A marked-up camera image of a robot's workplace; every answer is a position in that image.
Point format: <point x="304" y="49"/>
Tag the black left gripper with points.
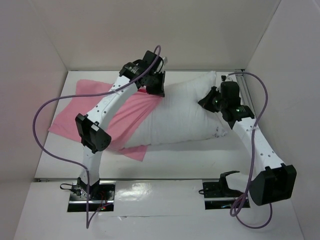
<point x="159" y="91"/>

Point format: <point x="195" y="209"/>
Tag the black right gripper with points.
<point x="213" y="100"/>

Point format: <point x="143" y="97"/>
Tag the white pillow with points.
<point x="179" y="117"/>

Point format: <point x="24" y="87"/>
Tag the pink fabric pillowcase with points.
<point x="122" y="126"/>

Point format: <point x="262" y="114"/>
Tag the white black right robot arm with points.
<point x="269" y="180"/>

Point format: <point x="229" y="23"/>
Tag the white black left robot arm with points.
<point x="147" y="72"/>

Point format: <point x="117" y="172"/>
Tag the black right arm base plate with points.
<point x="216" y="197"/>

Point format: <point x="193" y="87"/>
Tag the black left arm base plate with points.
<point x="103" y="198"/>

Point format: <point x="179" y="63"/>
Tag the aluminium table edge rail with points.
<point x="61" y="179"/>

